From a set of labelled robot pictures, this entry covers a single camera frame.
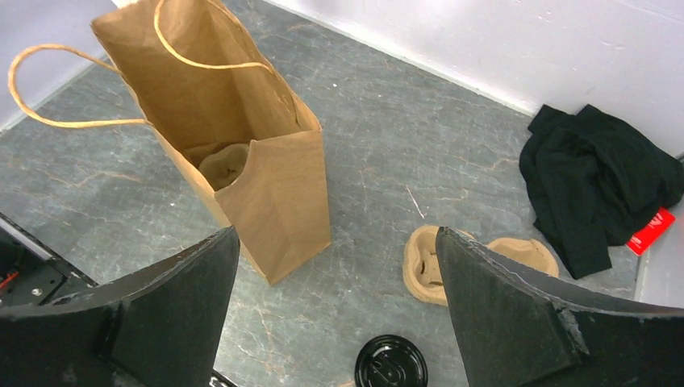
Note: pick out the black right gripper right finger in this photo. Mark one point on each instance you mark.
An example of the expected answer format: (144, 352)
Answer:
(516, 326)

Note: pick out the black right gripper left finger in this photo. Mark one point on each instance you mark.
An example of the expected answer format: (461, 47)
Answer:
(159, 326)

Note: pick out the single cardboard cup carrier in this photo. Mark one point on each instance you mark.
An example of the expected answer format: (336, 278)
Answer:
(222, 168)

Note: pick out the brown paper bag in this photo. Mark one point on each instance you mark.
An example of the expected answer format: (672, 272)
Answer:
(202, 84)

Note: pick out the cardboard cup carrier stack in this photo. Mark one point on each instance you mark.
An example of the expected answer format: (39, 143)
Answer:
(421, 271)

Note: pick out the stack of black lids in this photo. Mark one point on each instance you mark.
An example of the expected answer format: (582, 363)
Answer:
(390, 361)

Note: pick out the red tag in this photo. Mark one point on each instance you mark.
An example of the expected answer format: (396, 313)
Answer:
(641, 241)

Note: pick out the black cloth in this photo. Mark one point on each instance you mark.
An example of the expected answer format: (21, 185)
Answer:
(594, 181)

